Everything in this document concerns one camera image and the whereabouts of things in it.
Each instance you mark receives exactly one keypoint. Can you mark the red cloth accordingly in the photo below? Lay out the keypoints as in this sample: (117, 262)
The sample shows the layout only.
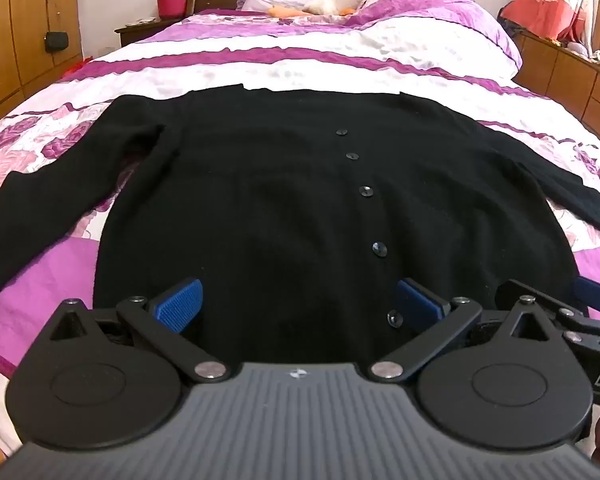
(77, 66)

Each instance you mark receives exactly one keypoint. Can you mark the wooden wardrobe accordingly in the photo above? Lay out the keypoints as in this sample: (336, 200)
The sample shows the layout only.
(20, 25)

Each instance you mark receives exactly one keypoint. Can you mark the black hanging pouch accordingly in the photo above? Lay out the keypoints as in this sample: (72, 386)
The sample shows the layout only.
(56, 42)

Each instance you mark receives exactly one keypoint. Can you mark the cream coral floral curtain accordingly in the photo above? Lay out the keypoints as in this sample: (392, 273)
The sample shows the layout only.
(545, 5)

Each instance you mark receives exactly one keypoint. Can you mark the dark wooden nightstand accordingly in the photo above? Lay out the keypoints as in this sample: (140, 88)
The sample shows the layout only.
(140, 35)

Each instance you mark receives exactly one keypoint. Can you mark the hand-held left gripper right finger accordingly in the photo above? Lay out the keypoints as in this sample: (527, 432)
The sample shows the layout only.
(417, 305)

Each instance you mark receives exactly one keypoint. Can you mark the purple floral bedspread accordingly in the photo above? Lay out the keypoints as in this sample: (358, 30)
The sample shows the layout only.
(280, 67)

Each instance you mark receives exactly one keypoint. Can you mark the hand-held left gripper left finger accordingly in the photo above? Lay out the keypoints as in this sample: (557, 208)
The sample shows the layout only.
(180, 305)

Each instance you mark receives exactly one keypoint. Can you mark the wooden side cabinet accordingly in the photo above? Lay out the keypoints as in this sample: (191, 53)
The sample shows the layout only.
(565, 75)

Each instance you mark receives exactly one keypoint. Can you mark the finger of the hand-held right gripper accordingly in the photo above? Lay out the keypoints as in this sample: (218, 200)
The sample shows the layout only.
(565, 312)
(597, 296)

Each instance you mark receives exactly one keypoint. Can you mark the black button cardigan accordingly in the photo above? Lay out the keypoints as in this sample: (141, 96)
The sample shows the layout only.
(260, 185)

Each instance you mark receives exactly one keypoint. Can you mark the red bucket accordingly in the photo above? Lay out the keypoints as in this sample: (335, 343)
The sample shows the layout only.
(171, 2)

